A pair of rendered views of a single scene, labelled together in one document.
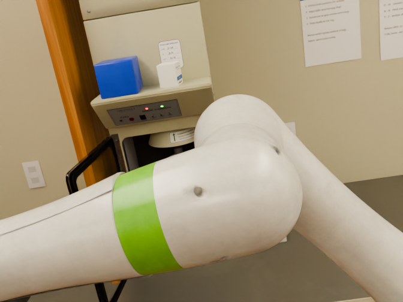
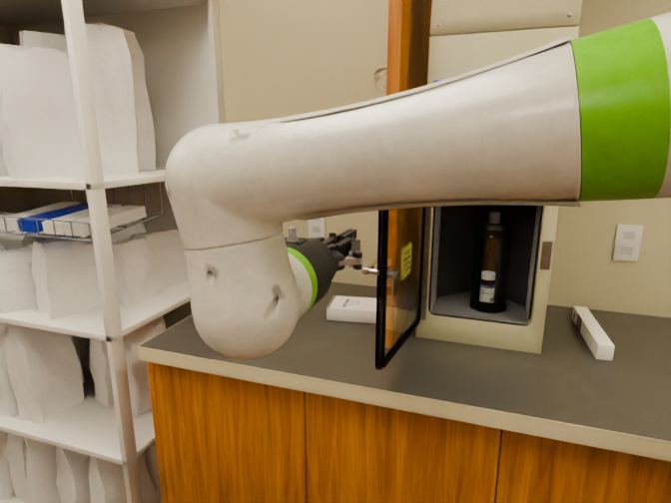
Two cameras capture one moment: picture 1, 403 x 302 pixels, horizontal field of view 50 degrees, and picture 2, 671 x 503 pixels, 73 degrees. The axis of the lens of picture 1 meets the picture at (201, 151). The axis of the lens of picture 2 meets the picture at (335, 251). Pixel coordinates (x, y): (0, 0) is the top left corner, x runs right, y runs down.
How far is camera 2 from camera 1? 0.27 m
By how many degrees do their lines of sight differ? 16
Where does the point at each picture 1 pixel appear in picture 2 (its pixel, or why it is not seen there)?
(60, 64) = (395, 75)
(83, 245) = (509, 109)
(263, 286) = (579, 399)
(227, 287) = (528, 387)
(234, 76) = not seen: hidden behind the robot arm
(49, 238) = (454, 101)
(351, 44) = not seen: outside the picture
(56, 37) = (399, 43)
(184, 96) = not seen: hidden behind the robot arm
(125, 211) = (598, 59)
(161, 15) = (524, 38)
